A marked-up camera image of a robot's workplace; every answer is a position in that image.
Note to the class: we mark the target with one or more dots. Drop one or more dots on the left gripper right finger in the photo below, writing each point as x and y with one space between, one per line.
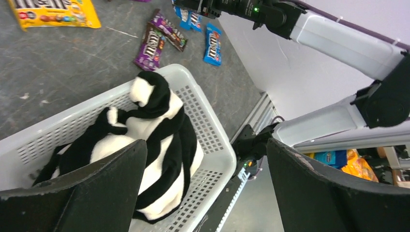
314 197

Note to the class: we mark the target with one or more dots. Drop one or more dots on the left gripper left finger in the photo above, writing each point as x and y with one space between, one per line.
99 197

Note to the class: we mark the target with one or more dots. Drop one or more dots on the blue m&m bag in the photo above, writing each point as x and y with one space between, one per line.
188 20
212 53

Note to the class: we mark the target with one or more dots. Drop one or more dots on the purple m&m bag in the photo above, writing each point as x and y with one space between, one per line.
149 55
169 30

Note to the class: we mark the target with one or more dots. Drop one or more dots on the black and white striped cloth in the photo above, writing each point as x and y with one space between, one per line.
173 151

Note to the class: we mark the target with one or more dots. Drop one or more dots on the white plastic basket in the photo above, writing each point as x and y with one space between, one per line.
23 154

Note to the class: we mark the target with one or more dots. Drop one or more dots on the yellow m&m bag lower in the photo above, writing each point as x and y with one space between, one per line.
55 13

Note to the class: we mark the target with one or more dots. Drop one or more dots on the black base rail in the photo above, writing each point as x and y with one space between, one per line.
250 150

